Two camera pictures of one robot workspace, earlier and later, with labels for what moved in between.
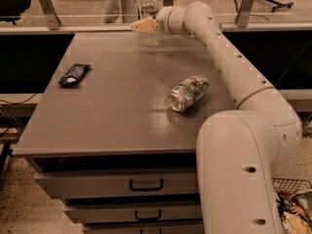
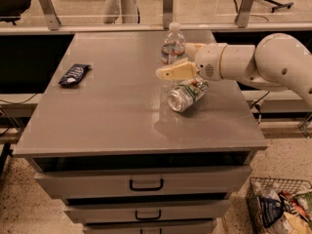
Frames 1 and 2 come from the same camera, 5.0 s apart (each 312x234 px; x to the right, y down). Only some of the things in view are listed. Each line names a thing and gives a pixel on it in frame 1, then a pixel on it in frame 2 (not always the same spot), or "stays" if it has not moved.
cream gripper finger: x=145 y=24 to x=179 y=71
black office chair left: x=14 y=2 stays
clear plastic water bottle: x=148 y=12 to x=174 y=52
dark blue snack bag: x=74 y=74 stays
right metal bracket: x=246 y=6 stays
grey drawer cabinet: x=115 y=130 stays
